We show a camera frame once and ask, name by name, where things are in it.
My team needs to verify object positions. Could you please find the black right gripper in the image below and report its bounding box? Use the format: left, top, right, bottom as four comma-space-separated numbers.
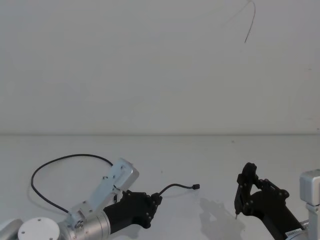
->
234, 162, 301, 240

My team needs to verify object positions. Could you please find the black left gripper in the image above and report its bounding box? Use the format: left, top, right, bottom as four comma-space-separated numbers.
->
103, 189, 163, 235

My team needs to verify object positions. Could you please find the short black cable with plug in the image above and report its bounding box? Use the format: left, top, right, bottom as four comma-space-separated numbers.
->
156, 183, 201, 198

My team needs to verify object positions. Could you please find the long looped black cable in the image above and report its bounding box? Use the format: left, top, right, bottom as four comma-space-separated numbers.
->
30, 153, 116, 215

